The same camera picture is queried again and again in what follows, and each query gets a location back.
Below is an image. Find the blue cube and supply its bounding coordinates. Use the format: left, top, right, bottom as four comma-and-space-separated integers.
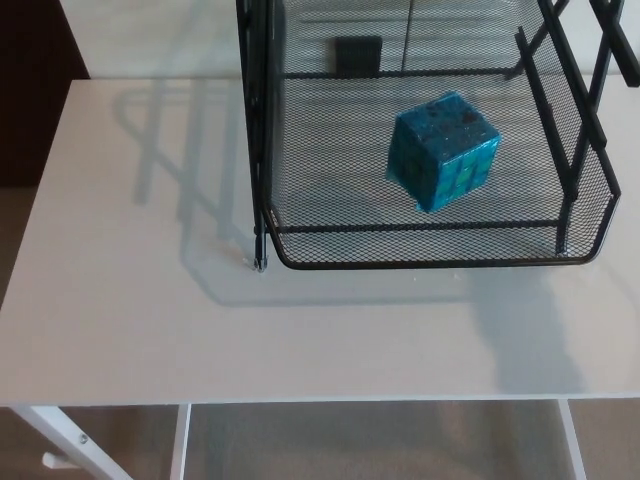
385, 91, 502, 213

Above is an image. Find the black mesh file tray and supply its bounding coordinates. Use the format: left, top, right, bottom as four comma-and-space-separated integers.
234, 0, 640, 275

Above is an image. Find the white desk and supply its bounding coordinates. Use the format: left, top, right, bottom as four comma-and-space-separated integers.
0, 69, 640, 480

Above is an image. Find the black wall vent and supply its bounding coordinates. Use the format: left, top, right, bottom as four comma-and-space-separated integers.
331, 35, 384, 71

